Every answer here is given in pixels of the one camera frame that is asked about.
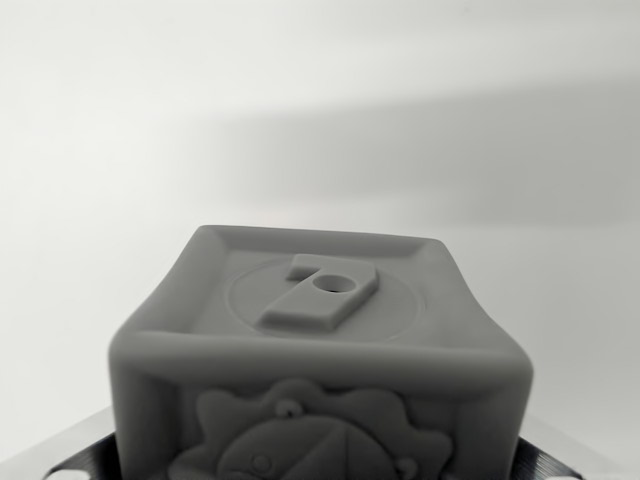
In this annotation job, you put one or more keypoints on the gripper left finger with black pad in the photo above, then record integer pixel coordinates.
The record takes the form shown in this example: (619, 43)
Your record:
(75, 455)

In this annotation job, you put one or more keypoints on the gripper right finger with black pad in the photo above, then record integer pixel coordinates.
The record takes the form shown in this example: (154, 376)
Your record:
(565, 460)

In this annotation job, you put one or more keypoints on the grey embossed toy cube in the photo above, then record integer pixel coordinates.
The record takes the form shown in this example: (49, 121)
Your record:
(320, 360)

